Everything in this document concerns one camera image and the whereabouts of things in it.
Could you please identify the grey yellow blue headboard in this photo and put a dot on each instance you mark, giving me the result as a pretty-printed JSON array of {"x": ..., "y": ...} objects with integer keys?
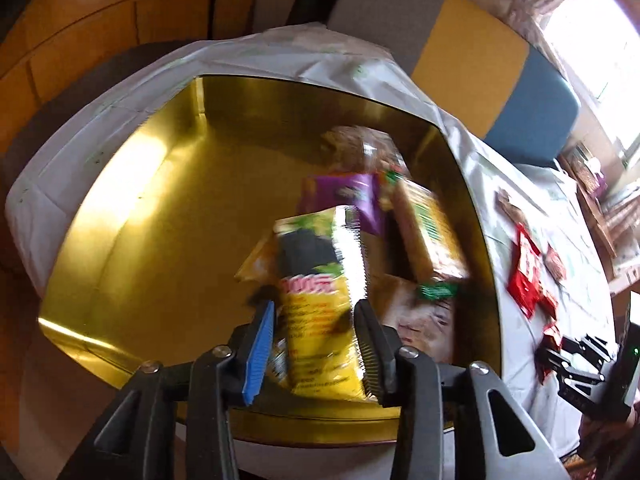
[{"x": 475, "y": 60}]

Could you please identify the yellow green cracker packet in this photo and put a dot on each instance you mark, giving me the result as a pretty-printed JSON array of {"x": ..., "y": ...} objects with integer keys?
[{"x": 430, "y": 230}]

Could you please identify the wooden bedside table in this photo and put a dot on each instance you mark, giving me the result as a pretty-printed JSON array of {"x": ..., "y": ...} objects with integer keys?
[{"x": 600, "y": 220}]

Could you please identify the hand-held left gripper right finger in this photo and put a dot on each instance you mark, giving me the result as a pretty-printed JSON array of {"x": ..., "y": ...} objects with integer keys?
[{"x": 370, "y": 355}]

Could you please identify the small patterned snack packet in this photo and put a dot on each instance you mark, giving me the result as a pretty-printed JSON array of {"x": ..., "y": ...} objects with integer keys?
[{"x": 555, "y": 262}]

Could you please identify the small red snack packet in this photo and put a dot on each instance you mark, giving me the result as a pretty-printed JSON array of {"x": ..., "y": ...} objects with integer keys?
[{"x": 549, "y": 340}]

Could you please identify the brown green snack packet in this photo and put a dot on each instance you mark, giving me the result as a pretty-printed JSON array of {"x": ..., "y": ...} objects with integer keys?
[{"x": 415, "y": 315}]

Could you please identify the yellow black snack packet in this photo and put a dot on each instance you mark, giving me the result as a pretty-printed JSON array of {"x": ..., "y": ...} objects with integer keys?
[{"x": 315, "y": 320}]

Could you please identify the window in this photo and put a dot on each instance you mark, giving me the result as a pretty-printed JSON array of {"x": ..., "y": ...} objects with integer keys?
[{"x": 600, "y": 50}]

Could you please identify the wooden wardrobe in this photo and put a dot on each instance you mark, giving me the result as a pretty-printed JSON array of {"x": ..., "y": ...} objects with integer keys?
[{"x": 100, "y": 10}]

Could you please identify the person's right hand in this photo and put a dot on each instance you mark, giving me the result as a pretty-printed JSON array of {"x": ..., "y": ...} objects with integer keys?
[{"x": 610, "y": 440}]

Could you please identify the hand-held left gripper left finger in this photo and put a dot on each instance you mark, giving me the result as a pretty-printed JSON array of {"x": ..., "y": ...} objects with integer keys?
[{"x": 260, "y": 355}]

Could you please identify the small purple pack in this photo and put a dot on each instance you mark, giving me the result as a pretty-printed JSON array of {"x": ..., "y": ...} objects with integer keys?
[{"x": 599, "y": 180}]

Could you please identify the maroon box with gold interior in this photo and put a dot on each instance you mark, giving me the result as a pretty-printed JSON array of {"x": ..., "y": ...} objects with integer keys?
[{"x": 175, "y": 210}]

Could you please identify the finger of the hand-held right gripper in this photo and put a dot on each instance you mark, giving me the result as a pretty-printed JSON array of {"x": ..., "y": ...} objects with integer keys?
[
  {"x": 585, "y": 348},
  {"x": 560, "y": 367}
]

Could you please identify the white sheet with green print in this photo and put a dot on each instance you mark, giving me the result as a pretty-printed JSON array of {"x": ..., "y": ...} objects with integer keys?
[{"x": 75, "y": 150}]

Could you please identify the purple snack packet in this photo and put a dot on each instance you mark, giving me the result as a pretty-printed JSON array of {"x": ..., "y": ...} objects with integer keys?
[{"x": 345, "y": 192}]

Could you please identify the clear bag of nuts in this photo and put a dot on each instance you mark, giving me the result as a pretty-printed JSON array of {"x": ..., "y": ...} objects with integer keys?
[{"x": 360, "y": 147}]

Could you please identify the red white snack packet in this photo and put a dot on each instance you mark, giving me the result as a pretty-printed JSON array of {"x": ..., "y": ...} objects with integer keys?
[{"x": 525, "y": 270}]

